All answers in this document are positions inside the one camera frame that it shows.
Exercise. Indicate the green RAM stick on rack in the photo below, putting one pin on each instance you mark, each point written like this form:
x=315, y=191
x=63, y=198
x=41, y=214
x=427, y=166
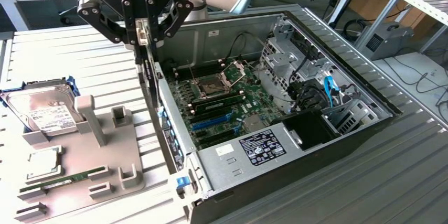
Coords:
x=63, y=180

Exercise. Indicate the grey parts rack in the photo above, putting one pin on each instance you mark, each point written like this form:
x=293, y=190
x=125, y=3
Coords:
x=73, y=161

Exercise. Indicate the silver chipset heatsink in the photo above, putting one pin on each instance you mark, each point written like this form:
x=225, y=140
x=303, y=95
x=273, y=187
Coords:
x=255, y=123

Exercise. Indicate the grey control box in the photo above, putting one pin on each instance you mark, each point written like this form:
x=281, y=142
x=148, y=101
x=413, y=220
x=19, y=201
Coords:
x=388, y=40

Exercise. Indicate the hard disk drive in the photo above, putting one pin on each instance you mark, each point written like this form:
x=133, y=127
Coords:
x=71, y=82

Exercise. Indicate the blue case latch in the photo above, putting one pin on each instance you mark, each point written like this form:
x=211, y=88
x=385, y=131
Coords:
x=181, y=183

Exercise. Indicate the CPU socket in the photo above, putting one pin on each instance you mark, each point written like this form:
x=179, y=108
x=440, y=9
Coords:
x=211, y=87

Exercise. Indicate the thin metal locking lever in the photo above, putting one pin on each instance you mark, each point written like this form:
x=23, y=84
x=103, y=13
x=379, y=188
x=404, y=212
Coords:
x=192, y=73

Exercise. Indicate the silver CPU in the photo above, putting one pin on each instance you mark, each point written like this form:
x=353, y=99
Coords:
x=43, y=162

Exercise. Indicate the aluminium profile frame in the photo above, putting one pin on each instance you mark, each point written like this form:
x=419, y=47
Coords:
x=423, y=1

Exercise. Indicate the black expansion slot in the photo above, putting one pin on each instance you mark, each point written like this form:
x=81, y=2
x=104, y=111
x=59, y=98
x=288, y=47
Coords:
x=209, y=116
x=216, y=134

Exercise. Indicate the silver drive bracket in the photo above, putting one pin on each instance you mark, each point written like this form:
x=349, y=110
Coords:
x=353, y=119

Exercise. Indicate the blue expansion slot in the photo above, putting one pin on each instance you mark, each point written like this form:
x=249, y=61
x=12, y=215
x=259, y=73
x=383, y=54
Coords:
x=209, y=123

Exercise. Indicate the metal socket cover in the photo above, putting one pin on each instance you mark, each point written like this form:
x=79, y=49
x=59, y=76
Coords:
x=236, y=73

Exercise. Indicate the black fan shroud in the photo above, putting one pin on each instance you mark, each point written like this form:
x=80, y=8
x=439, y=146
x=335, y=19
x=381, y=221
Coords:
x=308, y=129

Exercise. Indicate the open black PC case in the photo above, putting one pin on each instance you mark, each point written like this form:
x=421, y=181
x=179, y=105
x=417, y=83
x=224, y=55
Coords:
x=244, y=197

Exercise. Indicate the black RAM slot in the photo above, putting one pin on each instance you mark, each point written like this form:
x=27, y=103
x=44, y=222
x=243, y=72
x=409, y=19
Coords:
x=199, y=68
x=203, y=74

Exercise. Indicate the grey power supply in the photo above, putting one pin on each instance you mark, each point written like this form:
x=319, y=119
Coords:
x=224, y=167

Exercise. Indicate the green RAM stick in motherboard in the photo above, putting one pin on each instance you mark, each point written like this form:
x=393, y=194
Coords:
x=217, y=104

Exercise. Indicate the black graphics card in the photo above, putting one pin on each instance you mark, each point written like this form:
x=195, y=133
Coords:
x=147, y=79

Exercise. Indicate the silver hard disk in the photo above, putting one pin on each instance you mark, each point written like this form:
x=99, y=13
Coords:
x=39, y=106

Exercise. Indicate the metal disk bay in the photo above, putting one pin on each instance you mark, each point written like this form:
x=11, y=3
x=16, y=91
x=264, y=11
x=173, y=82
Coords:
x=280, y=64

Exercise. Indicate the green motherboard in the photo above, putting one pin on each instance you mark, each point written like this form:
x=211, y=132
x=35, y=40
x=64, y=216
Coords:
x=252, y=82

